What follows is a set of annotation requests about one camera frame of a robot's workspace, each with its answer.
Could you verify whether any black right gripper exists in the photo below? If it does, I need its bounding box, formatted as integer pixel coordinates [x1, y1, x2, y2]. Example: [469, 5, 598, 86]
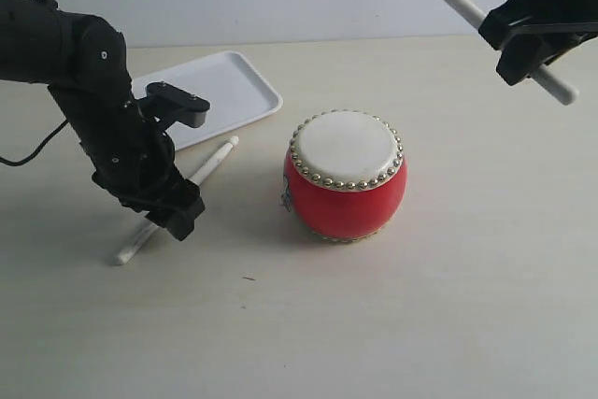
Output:
[478, 0, 597, 86]

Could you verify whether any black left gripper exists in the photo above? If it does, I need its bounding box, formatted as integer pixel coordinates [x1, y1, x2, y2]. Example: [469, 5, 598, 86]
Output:
[49, 85, 206, 240]

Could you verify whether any worn white wooden drumstick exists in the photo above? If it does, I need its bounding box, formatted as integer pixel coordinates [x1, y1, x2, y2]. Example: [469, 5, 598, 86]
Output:
[112, 135, 239, 266]

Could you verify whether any red drum with studs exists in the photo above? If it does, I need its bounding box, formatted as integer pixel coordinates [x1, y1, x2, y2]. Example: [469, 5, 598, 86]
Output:
[281, 109, 408, 242]

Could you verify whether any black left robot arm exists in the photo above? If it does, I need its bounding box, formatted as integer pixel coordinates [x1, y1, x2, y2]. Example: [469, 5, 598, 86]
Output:
[1, 0, 210, 241]

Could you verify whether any white rectangular plastic tray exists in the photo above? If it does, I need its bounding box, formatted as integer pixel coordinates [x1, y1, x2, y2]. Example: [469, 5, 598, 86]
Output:
[132, 50, 283, 150]

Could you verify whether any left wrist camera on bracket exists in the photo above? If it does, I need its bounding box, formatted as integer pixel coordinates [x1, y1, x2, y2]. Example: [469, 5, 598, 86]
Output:
[137, 81, 211, 132]

